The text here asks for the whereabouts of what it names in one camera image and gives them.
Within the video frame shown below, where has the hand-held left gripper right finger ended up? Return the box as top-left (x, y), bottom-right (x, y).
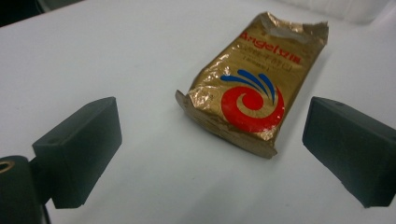
top-left (302, 95), bottom-right (396, 209)

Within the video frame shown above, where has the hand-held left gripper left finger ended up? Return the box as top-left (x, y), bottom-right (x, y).
top-left (32, 96), bottom-right (123, 210)

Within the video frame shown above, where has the gold foil packet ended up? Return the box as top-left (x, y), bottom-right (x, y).
top-left (175, 11), bottom-right (330, 160)

